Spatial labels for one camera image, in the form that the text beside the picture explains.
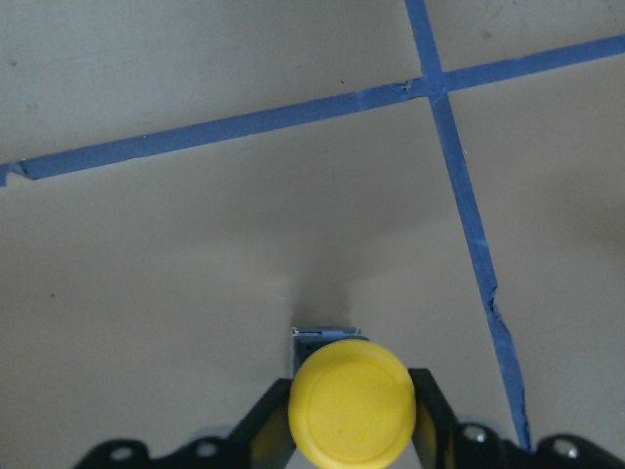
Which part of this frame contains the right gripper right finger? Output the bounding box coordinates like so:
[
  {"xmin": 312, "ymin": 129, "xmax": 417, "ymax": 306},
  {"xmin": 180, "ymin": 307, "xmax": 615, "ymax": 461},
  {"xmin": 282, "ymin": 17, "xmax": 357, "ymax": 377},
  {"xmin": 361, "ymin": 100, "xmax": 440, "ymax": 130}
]
[{"xmin": 408, "ymin": 368, "xmax": 624, "ymax": 469}]

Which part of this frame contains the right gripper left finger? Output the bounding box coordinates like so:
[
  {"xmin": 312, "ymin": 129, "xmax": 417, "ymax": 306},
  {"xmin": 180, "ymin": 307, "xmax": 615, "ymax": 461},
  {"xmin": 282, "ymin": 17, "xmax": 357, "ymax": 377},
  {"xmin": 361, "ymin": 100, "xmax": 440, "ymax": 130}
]
[{"xmin": 80, "ymin": 378, "xmax": 296, "ymax": 468}]

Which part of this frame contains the yellow push button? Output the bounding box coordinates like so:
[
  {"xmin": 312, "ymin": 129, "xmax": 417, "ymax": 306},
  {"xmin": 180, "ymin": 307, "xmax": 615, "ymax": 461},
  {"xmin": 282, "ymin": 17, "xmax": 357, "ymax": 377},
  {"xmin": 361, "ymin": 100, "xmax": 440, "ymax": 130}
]
[{"xmin": 288, "ymin": 326, "xmax": 418, "ymax": 468}]

